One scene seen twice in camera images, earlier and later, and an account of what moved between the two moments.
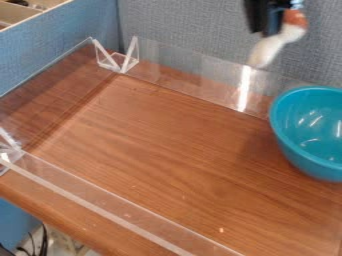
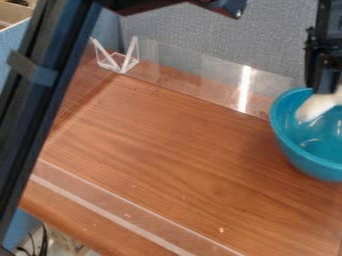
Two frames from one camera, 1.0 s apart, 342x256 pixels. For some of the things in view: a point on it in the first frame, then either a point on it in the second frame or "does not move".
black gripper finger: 257,12 to 312,67
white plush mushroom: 268,44 to 316,104
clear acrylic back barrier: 241,86 does not move
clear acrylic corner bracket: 118,61 does not move
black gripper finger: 276,12 to 329,75
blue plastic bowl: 306,124 does not move
